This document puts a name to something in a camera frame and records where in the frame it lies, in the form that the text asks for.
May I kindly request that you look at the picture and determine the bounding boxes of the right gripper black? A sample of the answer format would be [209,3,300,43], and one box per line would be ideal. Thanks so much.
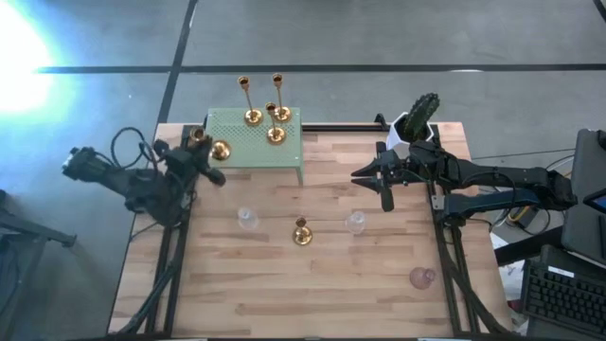
[350,140,418,213]

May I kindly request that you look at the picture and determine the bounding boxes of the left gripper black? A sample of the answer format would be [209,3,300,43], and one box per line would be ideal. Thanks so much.
[155,139,227,188]

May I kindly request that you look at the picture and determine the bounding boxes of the tall brass candlestick holder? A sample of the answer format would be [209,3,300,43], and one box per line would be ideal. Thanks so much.
[187,126,232,162]
[270,72,293,124]
[238,75,264,127]

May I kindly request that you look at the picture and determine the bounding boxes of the clear ribbed glass candle holder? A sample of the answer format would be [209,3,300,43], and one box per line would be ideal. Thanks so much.
[345,210,367,236]
[236,206,259,232]

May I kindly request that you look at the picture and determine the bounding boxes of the short brass candlestick holder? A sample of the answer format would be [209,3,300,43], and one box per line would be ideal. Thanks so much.
[264,101,288,146]
[292,216,314,247]

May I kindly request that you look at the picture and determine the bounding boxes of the pink glass candle holder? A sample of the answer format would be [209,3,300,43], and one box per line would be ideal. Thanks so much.
[408,266,437,291]

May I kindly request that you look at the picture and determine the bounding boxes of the white hexagonal plant pot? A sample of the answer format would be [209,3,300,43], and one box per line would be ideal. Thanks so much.
[385,111,436,160]

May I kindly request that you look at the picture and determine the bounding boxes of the green cactus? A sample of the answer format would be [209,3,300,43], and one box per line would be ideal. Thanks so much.
[401,92,441,145]

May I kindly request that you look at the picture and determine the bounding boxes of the green perforated metal shelf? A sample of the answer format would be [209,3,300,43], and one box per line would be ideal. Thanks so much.
[203,106,305,187]

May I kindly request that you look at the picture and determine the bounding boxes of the black desk beam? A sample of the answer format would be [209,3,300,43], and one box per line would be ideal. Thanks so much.
[494,225,564,267]

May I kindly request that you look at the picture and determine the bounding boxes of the white paper sheet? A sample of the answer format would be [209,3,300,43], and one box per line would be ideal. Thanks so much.
[490,231,529,328]

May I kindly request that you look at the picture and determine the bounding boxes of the dark metal stand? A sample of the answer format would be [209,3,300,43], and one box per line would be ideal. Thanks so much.
[0,188,78,341]

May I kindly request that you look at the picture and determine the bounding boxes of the grey laptop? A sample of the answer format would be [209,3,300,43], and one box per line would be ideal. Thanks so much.
[561,127,606,269]

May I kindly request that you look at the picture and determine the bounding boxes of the black keyboard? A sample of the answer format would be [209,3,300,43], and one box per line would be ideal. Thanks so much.
[520,259,606,338]

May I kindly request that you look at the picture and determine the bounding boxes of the small blue-lit screen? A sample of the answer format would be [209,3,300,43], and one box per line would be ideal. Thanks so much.
[582,188,606,215]

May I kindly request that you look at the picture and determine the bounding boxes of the black crossbar rail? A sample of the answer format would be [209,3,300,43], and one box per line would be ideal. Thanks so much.
[301,122,395,134]

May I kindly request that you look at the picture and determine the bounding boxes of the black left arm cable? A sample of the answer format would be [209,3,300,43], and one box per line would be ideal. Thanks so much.
[111,126,158,172]

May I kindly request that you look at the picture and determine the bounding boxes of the yellow cable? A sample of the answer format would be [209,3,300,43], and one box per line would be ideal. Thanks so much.
[508,203,539,228]

